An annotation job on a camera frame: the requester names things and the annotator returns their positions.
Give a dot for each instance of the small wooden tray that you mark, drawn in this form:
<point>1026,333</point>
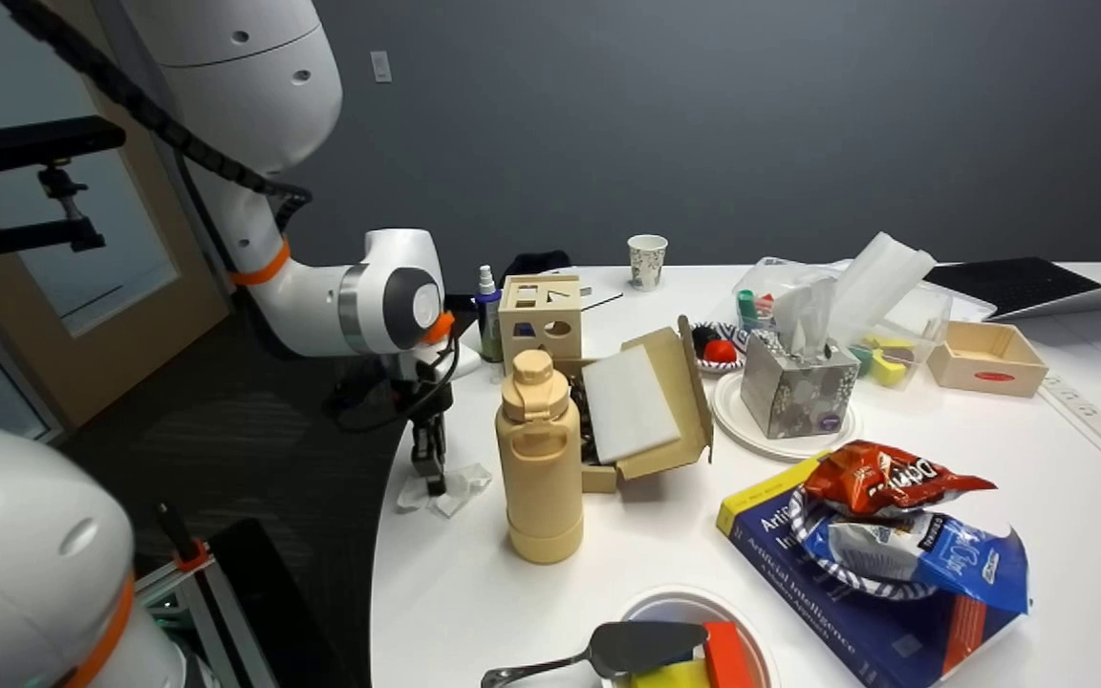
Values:
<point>987,358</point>

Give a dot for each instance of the black laptop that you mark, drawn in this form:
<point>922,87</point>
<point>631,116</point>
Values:
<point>1022,286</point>

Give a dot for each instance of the clear plastic container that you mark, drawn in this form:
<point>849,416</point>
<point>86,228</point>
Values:
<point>867,288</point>

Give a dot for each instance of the grey tissue box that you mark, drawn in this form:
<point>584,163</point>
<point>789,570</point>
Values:
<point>797,365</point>

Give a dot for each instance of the wooden shape sorter box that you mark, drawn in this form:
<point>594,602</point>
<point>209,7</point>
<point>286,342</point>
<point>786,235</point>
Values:
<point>539,310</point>

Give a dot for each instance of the yellow wooden block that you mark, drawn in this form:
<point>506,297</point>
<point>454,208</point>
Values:
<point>676,674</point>

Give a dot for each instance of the tan insulated bottle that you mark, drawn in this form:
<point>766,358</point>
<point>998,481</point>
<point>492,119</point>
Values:
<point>539,460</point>

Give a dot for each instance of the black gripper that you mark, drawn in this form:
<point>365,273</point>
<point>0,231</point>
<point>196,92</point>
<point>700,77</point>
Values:
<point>422,400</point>

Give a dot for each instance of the green and blue bottle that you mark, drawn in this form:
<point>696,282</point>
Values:
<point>488,316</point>

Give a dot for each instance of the yellow green tape roll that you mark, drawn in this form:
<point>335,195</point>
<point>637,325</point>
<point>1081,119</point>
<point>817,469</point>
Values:
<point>888,365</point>

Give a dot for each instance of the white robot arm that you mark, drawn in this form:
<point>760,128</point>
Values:
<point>245,91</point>

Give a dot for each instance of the white bowl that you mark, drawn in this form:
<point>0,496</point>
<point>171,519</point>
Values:
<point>696,608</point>

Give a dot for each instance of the red chip bag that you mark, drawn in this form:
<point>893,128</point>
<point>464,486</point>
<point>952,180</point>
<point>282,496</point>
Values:
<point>877,481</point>

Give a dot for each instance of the small bowl with red item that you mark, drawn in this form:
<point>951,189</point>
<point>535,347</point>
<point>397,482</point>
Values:
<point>716,349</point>

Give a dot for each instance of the small paper cup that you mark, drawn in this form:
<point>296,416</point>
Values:
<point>649,259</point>

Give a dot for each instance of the white paper napkin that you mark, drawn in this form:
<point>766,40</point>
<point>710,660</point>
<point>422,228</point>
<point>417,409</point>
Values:
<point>460,486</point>

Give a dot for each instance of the red wooden block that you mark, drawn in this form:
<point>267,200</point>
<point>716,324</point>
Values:
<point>729,660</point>

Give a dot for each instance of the blue chip bag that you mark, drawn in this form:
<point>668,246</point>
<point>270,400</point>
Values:
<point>911,557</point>

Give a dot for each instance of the white foam pad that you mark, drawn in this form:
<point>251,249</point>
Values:
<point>627,408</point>

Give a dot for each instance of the open cardboard box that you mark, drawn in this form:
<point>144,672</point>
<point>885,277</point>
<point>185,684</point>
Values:
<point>682,389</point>

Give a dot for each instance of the white plate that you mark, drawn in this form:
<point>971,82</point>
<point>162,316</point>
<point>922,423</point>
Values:
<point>781,436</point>

